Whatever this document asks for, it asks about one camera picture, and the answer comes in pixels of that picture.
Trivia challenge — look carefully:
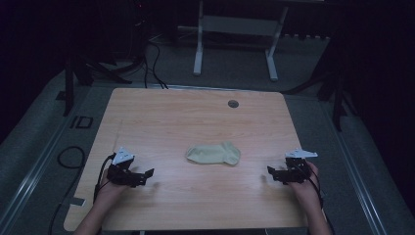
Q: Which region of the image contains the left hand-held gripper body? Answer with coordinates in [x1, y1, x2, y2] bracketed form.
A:
[107, 146, 147, 188]

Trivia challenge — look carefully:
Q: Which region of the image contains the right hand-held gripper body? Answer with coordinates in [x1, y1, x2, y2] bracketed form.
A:
[276, 148, 319, 184]

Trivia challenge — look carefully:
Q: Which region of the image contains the pale green sock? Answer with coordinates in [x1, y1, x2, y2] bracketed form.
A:
[185, 140, 242, 166]

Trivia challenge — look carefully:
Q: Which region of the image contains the person's left hand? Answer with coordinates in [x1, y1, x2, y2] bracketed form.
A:
[97, 167, 131, 202]

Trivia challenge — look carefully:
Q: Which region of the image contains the person's right hand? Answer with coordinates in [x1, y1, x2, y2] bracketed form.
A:
[288, 162, 323, 211]

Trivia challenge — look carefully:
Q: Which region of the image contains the grey tape piece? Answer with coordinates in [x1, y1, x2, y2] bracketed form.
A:
[69, 196, 87, 208]

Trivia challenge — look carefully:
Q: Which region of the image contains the black metal stand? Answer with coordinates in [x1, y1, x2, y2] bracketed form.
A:
[63, 53, 132, 118]
[283, 30, 360, 132]

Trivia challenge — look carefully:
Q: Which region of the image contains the left hand-held gripper cable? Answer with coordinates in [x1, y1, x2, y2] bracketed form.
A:
[92, 152, 117, 206]

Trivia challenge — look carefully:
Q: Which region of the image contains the hand-held gripper cable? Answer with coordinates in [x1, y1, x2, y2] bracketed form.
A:
[304, 164, 337, 235]
[92, 152, 117, 206]

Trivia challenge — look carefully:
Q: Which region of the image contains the right hand-held gripper cable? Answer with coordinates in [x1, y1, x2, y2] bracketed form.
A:
[304, 164, 337, 235]

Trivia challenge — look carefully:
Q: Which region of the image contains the black cable bundle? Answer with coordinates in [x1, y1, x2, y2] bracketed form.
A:
[142, 40, 169, 90]

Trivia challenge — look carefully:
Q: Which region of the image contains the white desk frame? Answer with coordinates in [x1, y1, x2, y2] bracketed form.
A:
[192, 0, 290, 82]

